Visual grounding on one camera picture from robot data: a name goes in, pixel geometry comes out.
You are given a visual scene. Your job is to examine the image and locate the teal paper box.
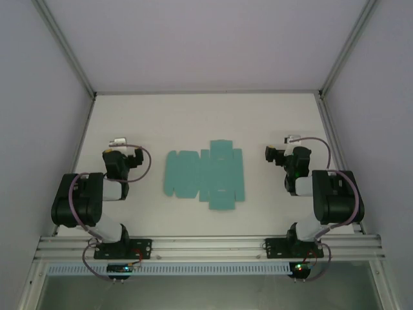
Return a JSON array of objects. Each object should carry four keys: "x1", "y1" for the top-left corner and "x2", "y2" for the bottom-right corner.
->
[{"x1": 165, "y1": 139, "x2": 247, "y2": 212}]

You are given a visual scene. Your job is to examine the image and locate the left circuit board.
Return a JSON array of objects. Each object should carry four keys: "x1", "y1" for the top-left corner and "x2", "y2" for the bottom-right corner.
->
[{"x1": 106, "y1": 263, "x2": 134, "y2": 274}]

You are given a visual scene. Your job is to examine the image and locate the circuit board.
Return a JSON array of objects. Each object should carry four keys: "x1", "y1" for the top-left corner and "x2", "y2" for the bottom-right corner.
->
[
  {"x1": 106, "y1": 263, "x2": 134, "y2": 274},
  {"x1": 292, "y1": 262, "x2": 316, "y2": 273}
]

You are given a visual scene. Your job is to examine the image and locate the right circuit board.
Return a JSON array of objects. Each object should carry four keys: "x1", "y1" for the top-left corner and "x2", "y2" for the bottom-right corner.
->
[{"x1": 292, "y1": 262, "x2": 316, "y2": 273}]

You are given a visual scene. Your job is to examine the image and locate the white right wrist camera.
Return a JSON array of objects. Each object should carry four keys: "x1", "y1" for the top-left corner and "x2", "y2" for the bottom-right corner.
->
[{"x1": 283, "y1": 134, "x2": 302, "y2": 159}]

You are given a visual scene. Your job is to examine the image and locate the aluminium table side rail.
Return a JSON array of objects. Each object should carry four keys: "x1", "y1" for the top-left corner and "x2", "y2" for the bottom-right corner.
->
[
  {"x1": 50, "y1": 96, "x2": 97, "y2": 237},
  {"x1": 315, "y1": 92, "x2": 366, "y2": 234}
]

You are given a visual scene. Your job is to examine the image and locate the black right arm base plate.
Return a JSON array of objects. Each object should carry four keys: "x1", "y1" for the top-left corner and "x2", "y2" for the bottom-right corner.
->
[{"x1": 264, "y1": 237, "x2": 325, "y2": 260}]

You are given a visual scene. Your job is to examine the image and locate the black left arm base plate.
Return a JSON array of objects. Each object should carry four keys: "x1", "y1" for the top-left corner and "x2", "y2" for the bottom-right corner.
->
[{"x1": 93, "y1": 238, "x2": 153, "y2": 260}]

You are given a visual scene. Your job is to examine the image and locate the red left wire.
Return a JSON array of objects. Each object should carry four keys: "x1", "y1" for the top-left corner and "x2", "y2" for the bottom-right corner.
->
[{"x1": 130, "y1": 247, "x2": 145, "y2": 268}]

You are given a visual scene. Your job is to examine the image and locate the aluminium mounting rail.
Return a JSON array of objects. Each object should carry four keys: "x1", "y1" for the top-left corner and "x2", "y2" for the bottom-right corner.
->
[{"x1": 34, "y1": 233, "x2": 387, "y2": 261}]

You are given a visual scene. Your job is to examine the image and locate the slotted grey cable duct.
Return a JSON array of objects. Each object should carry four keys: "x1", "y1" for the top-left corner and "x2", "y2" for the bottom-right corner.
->
[{"x1": 46, "y1": 262, "x2": 291, "y2": 276}]

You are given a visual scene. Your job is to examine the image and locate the aluminium frame post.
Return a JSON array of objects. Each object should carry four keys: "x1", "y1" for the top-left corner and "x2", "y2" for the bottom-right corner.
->
[
  {"x1": 31, "y1": 0, "x2": 98, "y2": 98},
  {"x1": 318, "y1": 0, "x2": 379, "y2": 98}
]

